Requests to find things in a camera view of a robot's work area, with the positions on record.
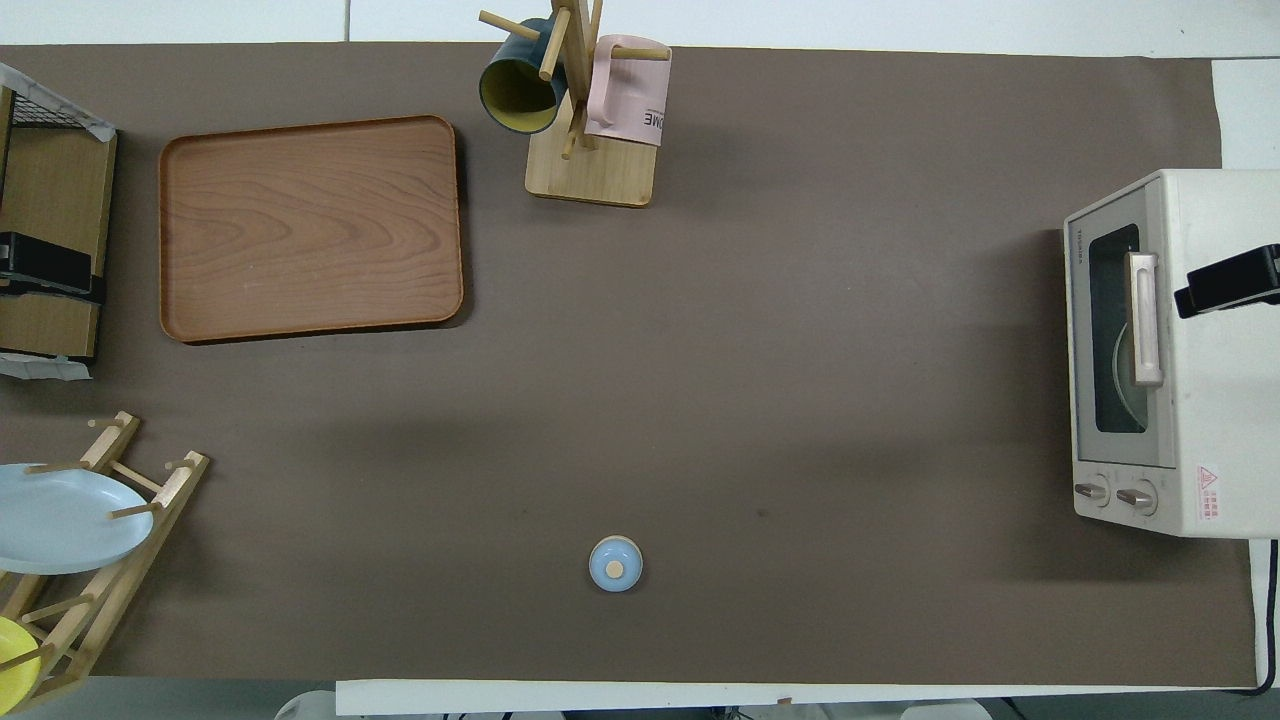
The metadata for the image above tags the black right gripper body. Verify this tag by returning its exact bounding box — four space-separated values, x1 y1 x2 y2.
1215 245 1280 309

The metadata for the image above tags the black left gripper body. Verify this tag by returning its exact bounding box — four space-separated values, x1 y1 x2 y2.
0 232 61 301

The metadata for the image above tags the white toaster oven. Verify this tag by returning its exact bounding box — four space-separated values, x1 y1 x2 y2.
1063 168 1280 541

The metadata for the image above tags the wooden shelf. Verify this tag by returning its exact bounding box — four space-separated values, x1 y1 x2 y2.
0 85 119 361

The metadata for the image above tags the white crumpled tape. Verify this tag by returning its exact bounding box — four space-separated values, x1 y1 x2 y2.
0 350 93 382

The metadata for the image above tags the wooden dish rack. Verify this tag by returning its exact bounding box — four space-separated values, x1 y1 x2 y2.
0 410 211 713

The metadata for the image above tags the light blue plate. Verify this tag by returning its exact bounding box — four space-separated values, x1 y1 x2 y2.
0 463 156 576

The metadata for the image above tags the brown wooden tray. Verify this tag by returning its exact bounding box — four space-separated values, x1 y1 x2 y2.
158 115 466 346

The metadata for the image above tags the yellow plate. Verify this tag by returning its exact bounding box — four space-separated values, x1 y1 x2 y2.
0 615 43 706

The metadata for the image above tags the brown table mat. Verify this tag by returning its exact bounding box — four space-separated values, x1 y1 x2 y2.
0 42 1259 691

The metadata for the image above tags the dark blue mug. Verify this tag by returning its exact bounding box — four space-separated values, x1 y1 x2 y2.
478 18 571 136

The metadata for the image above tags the wooden mug tree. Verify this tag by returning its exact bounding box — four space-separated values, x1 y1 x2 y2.
478 0 673 209

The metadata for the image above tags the pink mug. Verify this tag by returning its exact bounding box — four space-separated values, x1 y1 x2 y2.
583 33 673 149

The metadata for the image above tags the blue bell with wooden knob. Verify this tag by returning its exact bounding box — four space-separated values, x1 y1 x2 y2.
588 535 644 593

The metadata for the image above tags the white wrapped wire basket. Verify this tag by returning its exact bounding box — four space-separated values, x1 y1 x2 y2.
0 62 117 139

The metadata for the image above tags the black oven power cord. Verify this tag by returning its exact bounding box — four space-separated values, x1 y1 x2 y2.
1225 538 1280 697

